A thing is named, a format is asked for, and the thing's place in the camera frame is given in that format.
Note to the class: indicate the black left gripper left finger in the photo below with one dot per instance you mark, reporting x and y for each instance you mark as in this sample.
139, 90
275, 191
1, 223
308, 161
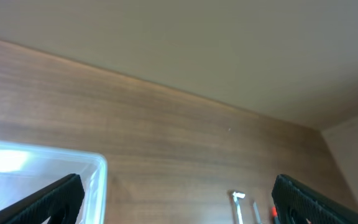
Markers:
57, 203

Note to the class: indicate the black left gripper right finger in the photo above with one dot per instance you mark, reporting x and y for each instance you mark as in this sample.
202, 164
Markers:
297, 203

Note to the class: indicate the red and black screwdriver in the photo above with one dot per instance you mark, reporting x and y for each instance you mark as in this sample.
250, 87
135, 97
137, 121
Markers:
274, 213

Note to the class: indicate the clear plastic container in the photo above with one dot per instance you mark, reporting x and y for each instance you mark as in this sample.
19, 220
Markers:
25, 169

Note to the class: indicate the silver L-shaped socket wrench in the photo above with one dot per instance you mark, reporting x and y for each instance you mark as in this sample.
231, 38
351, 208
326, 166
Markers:
236, 208

